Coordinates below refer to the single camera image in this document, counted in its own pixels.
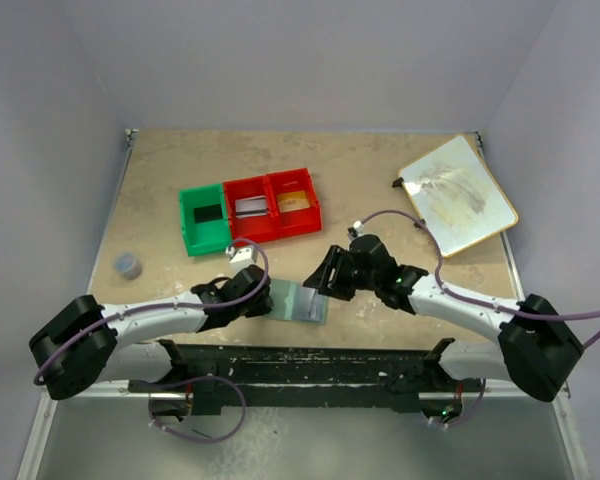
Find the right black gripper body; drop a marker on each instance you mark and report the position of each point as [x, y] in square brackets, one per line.
[340, 275]

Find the green card holder wallet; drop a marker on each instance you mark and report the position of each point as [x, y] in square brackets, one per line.
[293, 302]

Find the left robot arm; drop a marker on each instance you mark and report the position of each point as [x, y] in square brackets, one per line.
[88, 342]

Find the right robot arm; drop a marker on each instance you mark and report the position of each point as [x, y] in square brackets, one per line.
[524, 342]

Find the orange credit card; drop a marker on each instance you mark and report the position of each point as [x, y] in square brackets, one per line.
[292, 201]

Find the white striped card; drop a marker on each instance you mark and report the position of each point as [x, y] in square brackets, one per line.
[251, 207]

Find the black card in green bin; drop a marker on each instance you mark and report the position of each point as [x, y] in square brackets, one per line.
[208, 213]

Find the right red plastic bin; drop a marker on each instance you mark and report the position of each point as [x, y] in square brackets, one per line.
[297, 222]

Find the red plastic bin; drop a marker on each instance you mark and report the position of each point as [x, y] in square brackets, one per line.
[259, 229]
[297, 222]

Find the middle red plastic bin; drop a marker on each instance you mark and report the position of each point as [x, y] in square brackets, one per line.
[259, 229]

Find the green plastic bin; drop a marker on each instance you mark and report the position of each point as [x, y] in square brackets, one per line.
[204, 238]

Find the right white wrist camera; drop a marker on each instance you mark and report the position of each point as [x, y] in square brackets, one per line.
[355, 230]

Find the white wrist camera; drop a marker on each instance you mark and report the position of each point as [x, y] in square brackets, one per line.
[355, 230]
[241, 257]

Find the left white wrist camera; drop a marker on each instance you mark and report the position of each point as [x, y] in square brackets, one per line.
[241, 257]

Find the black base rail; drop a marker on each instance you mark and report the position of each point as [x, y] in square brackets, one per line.
[404, 381]

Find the whiteboard with wooden frame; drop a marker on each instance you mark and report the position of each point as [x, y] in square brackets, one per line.
[457, 197]

